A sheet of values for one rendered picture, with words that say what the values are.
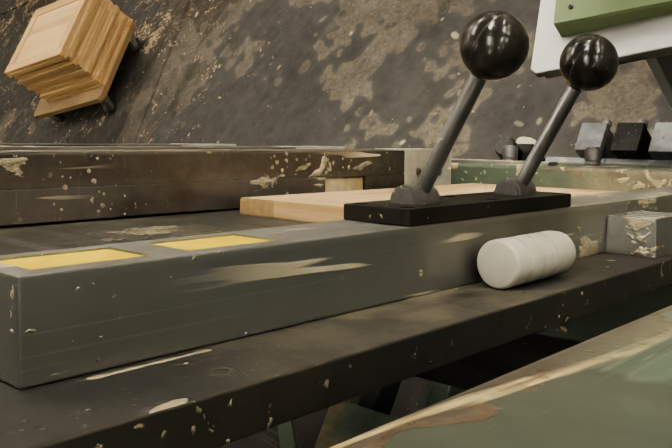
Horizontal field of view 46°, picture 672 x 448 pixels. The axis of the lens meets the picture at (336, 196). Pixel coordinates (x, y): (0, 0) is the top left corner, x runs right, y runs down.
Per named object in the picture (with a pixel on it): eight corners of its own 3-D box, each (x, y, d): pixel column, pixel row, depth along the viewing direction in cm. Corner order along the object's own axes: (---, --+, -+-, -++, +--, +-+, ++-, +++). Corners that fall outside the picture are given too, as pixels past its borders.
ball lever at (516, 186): (541, 219, 57) (639, 52, 52) (514, 223, 54) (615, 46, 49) (502, 191, 59) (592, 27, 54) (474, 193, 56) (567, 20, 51)
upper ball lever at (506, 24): (447, 232, 48) (554, 32, 43) (410, 237, 45) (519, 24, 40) (405, 198, 50) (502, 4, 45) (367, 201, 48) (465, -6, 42)
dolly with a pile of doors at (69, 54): (153, 32, 419) (94, -18, 392) (119, 114, 397) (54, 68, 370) (84, 55, 456) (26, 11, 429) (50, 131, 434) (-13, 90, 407)
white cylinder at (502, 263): (518, 293, 45) (579, 276, 51) (519, 242, 45) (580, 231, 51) (474, 286, 47) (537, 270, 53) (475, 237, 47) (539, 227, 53)
